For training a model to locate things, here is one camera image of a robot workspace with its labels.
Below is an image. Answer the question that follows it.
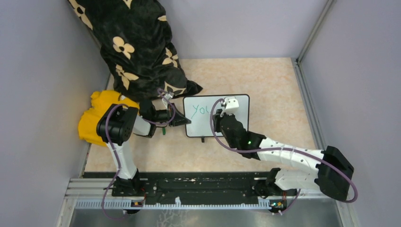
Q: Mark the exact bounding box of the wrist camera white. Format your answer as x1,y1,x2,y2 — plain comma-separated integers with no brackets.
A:
162,92,174,108
220,96,239,117

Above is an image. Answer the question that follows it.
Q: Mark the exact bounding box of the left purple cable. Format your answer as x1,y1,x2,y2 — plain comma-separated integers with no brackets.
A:
100,88,177,220

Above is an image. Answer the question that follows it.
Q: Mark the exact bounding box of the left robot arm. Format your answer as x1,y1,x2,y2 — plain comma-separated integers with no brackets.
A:
96,100,191,197

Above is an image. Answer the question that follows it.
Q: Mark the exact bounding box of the white whiteboard black frame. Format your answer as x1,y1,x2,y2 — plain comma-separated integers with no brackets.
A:
183,94,250,138

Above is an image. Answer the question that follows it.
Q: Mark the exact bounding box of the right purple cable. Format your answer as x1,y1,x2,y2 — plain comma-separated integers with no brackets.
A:
209,98,360,204

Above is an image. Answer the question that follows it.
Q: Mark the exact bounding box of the black floral blanket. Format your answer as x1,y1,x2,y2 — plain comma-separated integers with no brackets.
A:
69,0,202,102

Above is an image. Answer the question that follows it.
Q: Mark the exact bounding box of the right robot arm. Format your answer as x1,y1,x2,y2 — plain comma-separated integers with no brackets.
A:
211,109,357,203

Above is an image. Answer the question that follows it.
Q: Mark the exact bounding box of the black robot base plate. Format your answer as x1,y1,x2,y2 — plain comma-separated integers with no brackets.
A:
112,172,284,205

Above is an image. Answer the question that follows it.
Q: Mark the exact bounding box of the yellow cloth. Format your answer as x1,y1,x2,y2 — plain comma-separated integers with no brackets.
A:
78,90,139,147

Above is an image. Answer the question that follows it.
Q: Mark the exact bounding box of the purple cable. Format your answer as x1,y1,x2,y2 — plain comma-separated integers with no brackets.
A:
209,98,360,204
100,88,177,220

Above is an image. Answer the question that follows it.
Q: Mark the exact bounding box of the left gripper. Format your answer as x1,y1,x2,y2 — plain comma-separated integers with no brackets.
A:
150,103,191,127

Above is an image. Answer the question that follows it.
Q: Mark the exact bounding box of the aluminium frame rail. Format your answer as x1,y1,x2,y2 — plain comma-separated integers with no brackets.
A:
291,0,349,198

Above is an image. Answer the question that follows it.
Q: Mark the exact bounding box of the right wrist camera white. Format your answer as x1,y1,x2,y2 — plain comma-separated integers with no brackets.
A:
220,96,239,117

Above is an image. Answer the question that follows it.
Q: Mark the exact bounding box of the white slotted cable duct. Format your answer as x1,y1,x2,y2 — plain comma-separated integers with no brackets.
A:
75,197,284,211

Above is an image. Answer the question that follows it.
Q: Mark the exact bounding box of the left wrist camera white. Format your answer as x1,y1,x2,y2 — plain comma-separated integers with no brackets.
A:
162,92,174,108

